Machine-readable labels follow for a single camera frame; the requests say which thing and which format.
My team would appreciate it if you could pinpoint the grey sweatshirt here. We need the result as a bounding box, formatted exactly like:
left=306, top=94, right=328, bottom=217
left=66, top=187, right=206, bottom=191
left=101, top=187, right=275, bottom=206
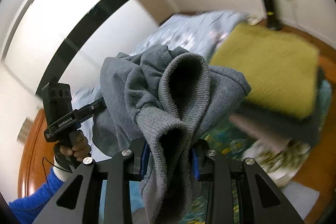
left=92, top=44, right=251, bottom=223

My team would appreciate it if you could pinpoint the blue sleeve forearm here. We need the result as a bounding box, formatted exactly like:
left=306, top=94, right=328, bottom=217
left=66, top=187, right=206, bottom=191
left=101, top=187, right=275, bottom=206
left=9, top=158, right=71, bottom=224

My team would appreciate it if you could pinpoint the left hand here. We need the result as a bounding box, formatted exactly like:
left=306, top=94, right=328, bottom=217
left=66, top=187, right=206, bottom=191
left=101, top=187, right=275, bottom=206
left=60, top=130, right=91, bottom=162

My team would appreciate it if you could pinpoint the teal floral blanket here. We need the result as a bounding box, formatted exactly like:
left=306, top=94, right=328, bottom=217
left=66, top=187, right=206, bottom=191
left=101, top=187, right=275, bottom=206
left=99, top=77, right=333, bottom=224

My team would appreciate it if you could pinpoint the pink folded garment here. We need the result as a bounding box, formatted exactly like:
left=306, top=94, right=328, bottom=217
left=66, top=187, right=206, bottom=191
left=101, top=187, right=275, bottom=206
left=229, top=114, right=291, bottom=153

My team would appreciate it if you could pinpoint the dark folded garment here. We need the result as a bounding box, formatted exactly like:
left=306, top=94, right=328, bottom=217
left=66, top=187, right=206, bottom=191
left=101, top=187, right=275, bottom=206
left=234, top=67, right=331, bottom=147

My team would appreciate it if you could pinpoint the white wardrobe with black stripe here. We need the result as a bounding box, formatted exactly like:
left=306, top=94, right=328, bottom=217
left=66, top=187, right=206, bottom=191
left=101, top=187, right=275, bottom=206
left=2, top=0, right=158, bottom=97

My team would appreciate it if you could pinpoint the olive green knit sweater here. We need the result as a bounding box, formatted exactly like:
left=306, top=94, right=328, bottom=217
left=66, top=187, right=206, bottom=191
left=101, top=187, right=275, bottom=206
left=210, top=23, right=319, bottom=120

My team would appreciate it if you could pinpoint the light blue floral duvet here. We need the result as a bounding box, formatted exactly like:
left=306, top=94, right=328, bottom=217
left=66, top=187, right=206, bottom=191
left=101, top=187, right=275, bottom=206
left=71, top=9, right=250, bottom=109

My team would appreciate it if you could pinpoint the black cylindrical speaker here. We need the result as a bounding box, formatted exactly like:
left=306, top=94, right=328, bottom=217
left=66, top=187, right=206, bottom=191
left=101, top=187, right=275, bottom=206
left=262, top=0, right=282, bottom=31

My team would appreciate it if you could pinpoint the orange wooden bed frame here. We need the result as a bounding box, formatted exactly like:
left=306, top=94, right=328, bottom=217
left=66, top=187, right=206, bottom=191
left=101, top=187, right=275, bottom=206
left=18, top=110, right=54, bottom=198

